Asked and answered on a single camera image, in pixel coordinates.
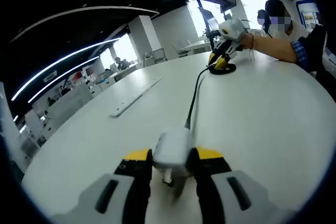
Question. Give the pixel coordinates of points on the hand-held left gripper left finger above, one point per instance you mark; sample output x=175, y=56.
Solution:
x=110, y=195

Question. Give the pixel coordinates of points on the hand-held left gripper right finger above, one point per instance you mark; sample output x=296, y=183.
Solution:
x=236, y=197

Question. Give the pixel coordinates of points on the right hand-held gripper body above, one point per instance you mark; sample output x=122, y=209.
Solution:
x=232, y=30

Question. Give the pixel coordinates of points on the white charger adapter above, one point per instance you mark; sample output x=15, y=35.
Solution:
x=173, y=145

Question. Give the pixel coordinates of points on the person's right hand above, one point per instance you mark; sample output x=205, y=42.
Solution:
x=246, y=41

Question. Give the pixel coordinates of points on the white side table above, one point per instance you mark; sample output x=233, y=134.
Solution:
x=197, y=46

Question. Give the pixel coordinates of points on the black monitor on stand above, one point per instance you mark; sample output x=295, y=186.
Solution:
x=210, y=19

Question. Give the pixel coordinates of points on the white office chair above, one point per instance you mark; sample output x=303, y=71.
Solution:
x=160, y=54
x=181, y=48

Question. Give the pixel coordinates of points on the person's dark jacket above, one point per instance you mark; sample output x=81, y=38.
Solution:
x=316, y=48

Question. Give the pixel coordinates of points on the long thin ceiling light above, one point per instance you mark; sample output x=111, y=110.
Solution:
x=63, y=76
x=60, y=62

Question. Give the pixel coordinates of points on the blue white wall board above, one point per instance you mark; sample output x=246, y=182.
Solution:
x=308, y=11

